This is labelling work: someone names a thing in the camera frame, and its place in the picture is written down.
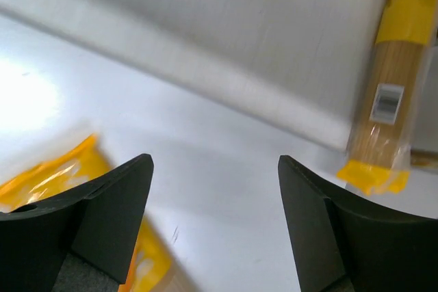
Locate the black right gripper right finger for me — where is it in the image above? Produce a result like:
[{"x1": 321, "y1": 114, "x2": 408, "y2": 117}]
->
[{"x1": 278, "y1": 155, "x2": 437, "y2": 291}]

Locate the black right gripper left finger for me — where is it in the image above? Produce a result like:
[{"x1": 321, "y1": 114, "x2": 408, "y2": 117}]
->
[{"x1": 1, "y1": 154, "x2": 153, "y2": 291}]

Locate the yellow spaghetti bag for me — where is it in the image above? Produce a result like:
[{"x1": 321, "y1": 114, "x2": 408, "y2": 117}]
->
[
  {"x1": 0, "y1": 133, "x2": 192, "y2": 292},
  {"x1": 337, "y1": 0, "x2": 437, "y2": 195}
]

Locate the white two-tier shelf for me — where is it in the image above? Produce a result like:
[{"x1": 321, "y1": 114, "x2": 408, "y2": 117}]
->
[{"x1": 1, "y1": 0, "x2": 385, "y2": 150}]

